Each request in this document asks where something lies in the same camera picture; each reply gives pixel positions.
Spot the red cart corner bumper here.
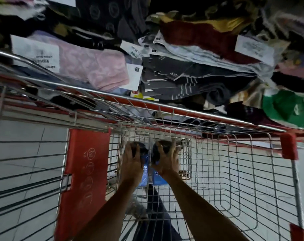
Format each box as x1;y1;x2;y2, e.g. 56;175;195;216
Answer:
279;132;299;161
289;223;304;241

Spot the person's right hand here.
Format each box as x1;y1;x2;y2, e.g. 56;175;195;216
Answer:
151;140;180;177

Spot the yellow fabric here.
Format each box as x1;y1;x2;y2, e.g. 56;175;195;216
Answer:
161;14;248;33

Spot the pile of grey carded socks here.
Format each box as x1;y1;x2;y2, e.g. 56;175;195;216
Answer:
140;56;256;101

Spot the light striped white cloth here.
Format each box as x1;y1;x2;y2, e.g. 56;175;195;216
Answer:
153;32;270;74

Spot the white printed paper label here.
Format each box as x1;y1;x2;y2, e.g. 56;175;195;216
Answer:
234;34;276;66

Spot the person's left hand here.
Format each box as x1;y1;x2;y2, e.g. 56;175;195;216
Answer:
119;142;145;185

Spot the small white barcode tag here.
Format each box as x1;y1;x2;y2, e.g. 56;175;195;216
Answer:
120;40;144;59

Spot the red plastic cart seat flap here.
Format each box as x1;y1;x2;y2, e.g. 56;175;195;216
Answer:
54;128;113;241

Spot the plain white paper sheet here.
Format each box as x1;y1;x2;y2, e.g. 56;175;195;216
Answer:
44;0;76;8

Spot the maroon fabric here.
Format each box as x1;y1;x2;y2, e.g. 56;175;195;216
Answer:
159;21;261;65

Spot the person's left forearm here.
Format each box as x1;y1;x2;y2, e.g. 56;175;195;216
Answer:
73;179;146;241

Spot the white card tag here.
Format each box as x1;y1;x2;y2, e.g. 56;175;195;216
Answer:
119;63;144;92

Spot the person's right forearm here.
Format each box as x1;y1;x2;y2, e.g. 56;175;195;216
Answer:
162;171;251;241

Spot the large white paper label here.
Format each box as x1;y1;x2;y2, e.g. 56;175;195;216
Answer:
10;34;60;73

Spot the pink textured fabric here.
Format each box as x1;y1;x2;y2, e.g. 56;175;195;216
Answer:
28;30;130;92

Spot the dark circle patterned fabric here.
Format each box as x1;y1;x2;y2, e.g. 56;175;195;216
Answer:
76;0;148;36

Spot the person's leg in blue jeans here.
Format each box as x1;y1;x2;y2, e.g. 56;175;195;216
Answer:
132;186;183;241

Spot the metal wire shopping cart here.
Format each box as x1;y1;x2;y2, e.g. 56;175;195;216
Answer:
0;48;304;241

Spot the green garment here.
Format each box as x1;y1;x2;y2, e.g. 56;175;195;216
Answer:
262;90;304;130

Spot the cream fuzzy fabric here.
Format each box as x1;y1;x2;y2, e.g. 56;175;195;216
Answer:
0;0;47;16

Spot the yellow and red tag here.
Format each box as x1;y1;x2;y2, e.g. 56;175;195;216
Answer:
130;90;159;101

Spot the grey fuzzy fabric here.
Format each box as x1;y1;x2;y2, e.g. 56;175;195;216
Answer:
262;2;304;41

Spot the dark purple garment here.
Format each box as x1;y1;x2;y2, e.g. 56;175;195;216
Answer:
227;101;268;124

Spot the black fabric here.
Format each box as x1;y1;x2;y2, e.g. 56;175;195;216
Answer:
270;71;304;94

